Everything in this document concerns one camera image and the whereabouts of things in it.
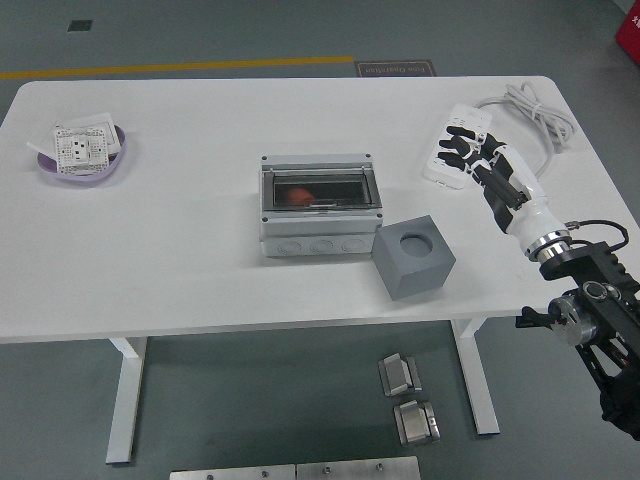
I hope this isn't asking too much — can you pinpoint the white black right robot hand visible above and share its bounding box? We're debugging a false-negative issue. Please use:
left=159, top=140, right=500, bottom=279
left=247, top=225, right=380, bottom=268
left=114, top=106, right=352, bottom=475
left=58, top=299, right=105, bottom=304
left=437, top=124, right=571, bottom=254

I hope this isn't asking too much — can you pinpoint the grey cube with round hole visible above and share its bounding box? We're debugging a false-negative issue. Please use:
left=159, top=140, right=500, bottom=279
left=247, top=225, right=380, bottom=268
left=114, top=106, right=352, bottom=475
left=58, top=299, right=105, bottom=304
left=373, top=214, right=457, bottom=302

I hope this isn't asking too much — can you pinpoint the grey junction box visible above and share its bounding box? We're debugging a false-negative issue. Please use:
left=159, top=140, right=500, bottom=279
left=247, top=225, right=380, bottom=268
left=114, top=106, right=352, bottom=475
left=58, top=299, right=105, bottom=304
left=258, top=152, right=385, bottom=259

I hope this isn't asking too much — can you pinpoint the red box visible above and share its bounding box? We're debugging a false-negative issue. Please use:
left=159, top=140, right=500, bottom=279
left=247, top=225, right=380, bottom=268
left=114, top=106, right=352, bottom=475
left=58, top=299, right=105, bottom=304
left=613, top=0, right=640, bottom=64

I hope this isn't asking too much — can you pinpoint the white power strip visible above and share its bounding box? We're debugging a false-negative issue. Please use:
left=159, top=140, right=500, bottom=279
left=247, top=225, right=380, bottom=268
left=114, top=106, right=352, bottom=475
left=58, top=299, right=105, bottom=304
left=421, top=102, right=495, bottom=192

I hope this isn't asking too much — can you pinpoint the white table leg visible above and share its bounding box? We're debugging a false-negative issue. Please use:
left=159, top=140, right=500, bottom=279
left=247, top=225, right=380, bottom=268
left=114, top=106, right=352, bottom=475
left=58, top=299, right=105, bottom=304
left=450, top=317, right=501, bottom=436
left=105, top=337, right=149, bottom=464

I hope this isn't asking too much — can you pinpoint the brown floor sign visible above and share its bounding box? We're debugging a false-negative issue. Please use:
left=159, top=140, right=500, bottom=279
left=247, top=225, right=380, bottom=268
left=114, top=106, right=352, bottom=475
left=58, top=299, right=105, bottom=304
left=354, top=60, right=435, bottom=79

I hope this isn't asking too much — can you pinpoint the silver metal block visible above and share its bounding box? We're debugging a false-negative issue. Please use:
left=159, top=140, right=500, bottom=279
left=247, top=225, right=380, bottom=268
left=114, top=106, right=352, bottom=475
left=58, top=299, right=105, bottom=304
left=393, top=399, right=442, bottom=446
left=378, top=353, right=424, bottom=399

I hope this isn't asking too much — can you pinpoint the grey metal plate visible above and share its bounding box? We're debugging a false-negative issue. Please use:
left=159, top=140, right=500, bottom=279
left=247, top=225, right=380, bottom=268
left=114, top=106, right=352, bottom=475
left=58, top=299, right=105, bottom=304
left=296, top=455, right=421, bottom=480
left=169, top=464, right=297, bottom=480

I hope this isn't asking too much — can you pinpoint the yellow floor tape line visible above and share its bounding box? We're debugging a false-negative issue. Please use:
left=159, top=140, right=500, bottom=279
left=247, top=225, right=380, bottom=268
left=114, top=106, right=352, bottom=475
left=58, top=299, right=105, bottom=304
left=0, top=54, right=355, bottom=81

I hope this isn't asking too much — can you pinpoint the purple bowl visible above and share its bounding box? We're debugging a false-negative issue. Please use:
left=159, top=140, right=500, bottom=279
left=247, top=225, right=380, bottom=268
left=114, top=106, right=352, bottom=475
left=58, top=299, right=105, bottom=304
left=37, top=124, right=129, bottom=189

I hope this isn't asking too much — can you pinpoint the white printed socket panel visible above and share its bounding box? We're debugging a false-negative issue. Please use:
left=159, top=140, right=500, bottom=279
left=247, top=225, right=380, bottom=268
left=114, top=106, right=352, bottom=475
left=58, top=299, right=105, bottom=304
left=52, top=125, right=112, bottom=176

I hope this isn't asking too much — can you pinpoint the white power cord with plug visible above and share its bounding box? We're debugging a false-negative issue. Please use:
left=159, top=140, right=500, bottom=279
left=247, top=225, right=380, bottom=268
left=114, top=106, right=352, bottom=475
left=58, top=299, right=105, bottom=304
left=472, top=82, right=579, bottom=179

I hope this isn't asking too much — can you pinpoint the white framed switch plate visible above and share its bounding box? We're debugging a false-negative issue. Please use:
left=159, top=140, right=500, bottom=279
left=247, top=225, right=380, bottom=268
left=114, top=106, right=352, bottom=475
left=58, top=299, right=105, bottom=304
left=54, top=112, right=126, bottom=156

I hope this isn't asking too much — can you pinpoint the white blank switch plate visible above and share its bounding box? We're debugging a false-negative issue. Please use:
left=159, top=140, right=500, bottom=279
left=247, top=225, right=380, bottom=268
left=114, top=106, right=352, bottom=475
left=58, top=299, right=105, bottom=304
left=27, top=119, right=64, bottom=154

